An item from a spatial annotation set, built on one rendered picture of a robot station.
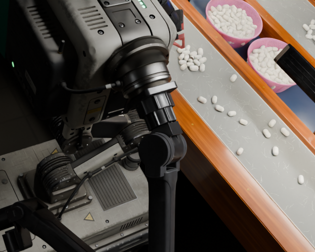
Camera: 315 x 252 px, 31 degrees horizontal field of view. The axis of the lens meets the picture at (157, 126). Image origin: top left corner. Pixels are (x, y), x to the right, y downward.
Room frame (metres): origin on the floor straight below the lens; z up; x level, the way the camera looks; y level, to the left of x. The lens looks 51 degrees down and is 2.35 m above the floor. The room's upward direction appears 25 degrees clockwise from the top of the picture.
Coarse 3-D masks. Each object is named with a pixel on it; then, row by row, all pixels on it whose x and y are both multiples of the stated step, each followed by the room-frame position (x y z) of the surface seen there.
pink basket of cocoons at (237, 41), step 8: (216, 0) 2.09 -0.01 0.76; (224, 0) 2.12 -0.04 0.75; (232, 0) 2.14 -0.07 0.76; (240, 0) 2.14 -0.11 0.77; (208, 8) 2.03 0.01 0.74; (248, 8) 2.13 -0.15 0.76; (256, 16) 2.10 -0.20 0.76; (256, 24) 2.07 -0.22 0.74; (256, 32) 2.02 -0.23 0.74; (232, 40) 1.90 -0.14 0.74; (240, 40) 1.91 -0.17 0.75; (248, 40) 1.95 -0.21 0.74
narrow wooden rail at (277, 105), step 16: (176, 0) 1.96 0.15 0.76; (192, 16) 1.90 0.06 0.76; (208, 32) 1.85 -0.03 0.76; (224, 48) 1.80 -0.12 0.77; (240, 64) 1.76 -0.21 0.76; (256, 80) 1.71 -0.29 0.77; (272, 96) 1.66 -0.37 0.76; (288, 112) 1.62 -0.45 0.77; (304, 128) 1.57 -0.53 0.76; (304, 144) 1.52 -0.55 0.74
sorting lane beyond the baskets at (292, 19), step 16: (256, 0) 2.23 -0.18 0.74; (272, 0) 2.29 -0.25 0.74; (288, 0) 2.34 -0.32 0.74; (304, 0) 2.40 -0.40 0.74; (272, 16) 2.17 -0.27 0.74; (288, 16) 2.22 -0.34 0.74; (304, 16) 2.28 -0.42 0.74; (288, 32) 2.12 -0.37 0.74; (304, 32) 2.17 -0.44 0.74; (304, 48) 2.06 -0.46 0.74
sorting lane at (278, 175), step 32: (192, 32) 1.84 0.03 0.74; (224, 64) 1.74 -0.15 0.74; (192, 96) 1.50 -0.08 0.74; (224, 96) 1.57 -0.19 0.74; (256, 96) 1.65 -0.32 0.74; (224, 128) 1.42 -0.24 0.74; (256, 128) 1.49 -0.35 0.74; (288, 128) 1.56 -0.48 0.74; (256, 160) 1.34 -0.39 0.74; (288, 160) 1.41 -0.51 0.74; (288, 192) 1.27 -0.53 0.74
